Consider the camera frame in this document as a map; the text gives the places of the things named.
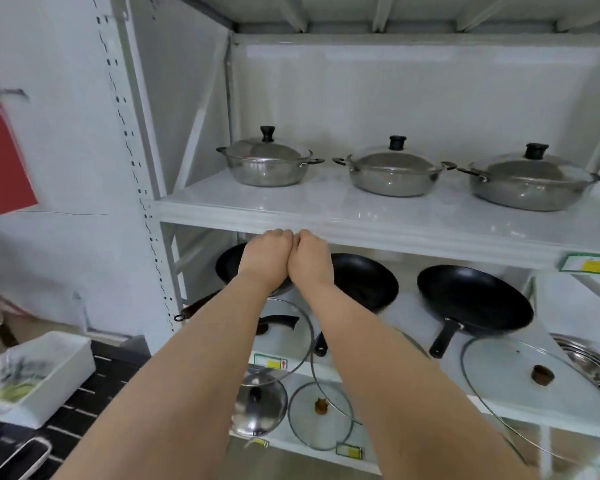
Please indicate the medium glass lid black knob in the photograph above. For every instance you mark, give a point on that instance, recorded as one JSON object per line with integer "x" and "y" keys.
{"x": 395, "y": 158}

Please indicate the person's left fingers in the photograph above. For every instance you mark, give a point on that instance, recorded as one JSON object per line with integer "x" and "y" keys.
{"x": 272, "y": 233}

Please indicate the red wall sign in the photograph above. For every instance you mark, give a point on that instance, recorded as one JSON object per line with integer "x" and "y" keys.
{"x": 2, "y": 164}

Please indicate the black white-rimmed tray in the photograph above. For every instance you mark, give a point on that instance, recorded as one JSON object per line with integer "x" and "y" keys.
{"x": 22, "y": 462}

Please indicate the small steel pot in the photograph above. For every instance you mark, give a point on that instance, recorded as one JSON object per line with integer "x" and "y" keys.
{"x": 267, "y": 170}

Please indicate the person's right hand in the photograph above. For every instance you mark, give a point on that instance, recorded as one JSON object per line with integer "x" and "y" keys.
{"x": 311, "y": 259}

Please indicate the large steel pot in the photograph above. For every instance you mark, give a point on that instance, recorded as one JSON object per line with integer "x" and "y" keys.
{"x": 527, "y": 192}

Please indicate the black slatted crate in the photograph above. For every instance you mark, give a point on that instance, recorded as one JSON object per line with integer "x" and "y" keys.
{"x": 95, "y": 394}

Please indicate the green yellow price label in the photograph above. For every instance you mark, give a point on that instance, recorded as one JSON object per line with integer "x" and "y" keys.
{"x": 591, "y": 264}
{"x": 270, "y": 362}
{"x": 350, "y": 451}
{"x": 257, "y": 442}

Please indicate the large glass lid black knob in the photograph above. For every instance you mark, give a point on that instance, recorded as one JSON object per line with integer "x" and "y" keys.
{"x": 532, "y": 167}

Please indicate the glass lid steel rim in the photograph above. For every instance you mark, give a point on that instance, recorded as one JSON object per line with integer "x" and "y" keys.
{"x": 332, "y": 394}

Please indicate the small glass lid black knob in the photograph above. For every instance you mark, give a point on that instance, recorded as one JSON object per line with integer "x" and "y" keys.
{"x": 266, "y": 148}

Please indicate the medium steel pot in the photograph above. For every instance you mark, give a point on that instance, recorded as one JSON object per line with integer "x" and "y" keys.
{"x": 392, "y": 180}

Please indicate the small glass lid brown knob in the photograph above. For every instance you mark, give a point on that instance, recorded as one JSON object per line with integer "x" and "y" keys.
{"x": 320, "y": 419}

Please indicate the person's right forearm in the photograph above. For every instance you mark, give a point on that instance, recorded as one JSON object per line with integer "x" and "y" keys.
{"x": 395, "y": 389}

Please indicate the person's left hand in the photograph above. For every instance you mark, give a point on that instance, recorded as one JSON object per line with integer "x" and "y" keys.
{"x": 265, "y": 259}

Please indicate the steel lid black knob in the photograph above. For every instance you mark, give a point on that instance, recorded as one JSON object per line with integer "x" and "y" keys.
{"x": 259, "y": 402}

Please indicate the white metal shelving rack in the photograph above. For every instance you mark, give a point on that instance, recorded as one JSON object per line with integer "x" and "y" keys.
{"x": 380, "y": 214}

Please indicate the stack of steel bowls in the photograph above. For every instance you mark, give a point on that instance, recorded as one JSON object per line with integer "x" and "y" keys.
{"x": 592, "y": 362}

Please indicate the white plastic box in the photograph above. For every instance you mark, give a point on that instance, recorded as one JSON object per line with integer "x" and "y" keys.
{"x": 55, "y": 379}

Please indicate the person's right fingers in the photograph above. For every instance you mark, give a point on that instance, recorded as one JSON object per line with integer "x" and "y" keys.
{"x": 307, "y": 234}

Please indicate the large glass lid brown knob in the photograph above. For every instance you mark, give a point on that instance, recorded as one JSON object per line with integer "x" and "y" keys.
{"x": 530, "y": 389}

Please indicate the person's left forearm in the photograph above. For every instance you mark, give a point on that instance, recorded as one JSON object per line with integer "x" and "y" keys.
{"x": 180, "y": 389}

